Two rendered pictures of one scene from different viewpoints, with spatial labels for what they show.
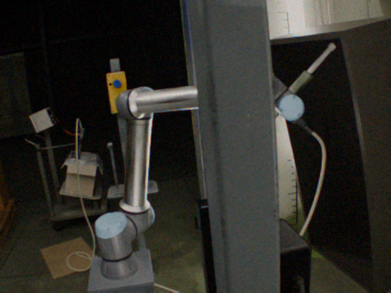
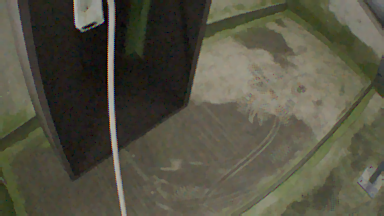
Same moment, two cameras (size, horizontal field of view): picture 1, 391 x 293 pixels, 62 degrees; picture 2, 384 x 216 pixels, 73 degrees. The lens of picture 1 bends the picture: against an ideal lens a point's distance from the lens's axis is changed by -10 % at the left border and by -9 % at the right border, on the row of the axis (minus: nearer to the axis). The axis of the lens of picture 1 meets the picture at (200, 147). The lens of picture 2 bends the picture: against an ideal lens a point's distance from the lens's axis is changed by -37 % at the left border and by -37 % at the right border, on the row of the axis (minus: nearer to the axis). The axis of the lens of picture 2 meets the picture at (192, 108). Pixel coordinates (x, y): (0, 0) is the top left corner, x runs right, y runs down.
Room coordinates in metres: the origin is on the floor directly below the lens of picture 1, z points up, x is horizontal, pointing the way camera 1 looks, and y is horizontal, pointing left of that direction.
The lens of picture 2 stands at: (1.65, 0.18, 1.55)
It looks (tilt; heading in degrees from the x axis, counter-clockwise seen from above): 47 degrees down; 245
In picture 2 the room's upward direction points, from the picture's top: straight up
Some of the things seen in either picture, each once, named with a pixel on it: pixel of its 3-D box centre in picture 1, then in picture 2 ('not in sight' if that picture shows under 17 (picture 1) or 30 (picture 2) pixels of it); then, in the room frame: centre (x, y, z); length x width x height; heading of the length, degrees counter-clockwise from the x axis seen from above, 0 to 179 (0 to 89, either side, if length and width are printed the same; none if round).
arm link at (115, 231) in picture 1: (114, 234); not in sight; (1.47, 0.44, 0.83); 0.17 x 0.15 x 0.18; 155
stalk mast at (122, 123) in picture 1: (130, 177); not in sight; (2.36, 0.51, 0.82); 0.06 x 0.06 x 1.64; 10
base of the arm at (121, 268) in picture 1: (118, 260); not in sight; (1.47, 0.44, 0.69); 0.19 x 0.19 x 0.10
